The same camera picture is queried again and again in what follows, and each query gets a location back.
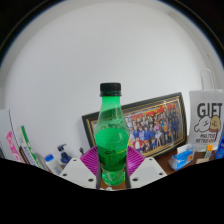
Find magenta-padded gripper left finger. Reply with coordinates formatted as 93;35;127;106
58;145;101;190

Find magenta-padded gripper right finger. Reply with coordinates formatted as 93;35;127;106
123;145;168;189

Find green plastic drink bottle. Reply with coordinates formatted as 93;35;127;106
93;82;131;188

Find blue pump bottle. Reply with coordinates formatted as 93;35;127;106
57;143;73;167

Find white bottle with blue cap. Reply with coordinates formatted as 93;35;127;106
44;153;63;175

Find blue tissue pack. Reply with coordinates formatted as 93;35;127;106
167;143;196;171

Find framed group picture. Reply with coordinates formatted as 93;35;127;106
81;92;188;158

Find tall white green box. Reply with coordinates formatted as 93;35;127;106
16;124;43;169

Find small snack packet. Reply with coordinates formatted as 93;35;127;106
195;144;214;164

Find white paper gift bag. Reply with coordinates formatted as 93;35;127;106
188;68;224;153

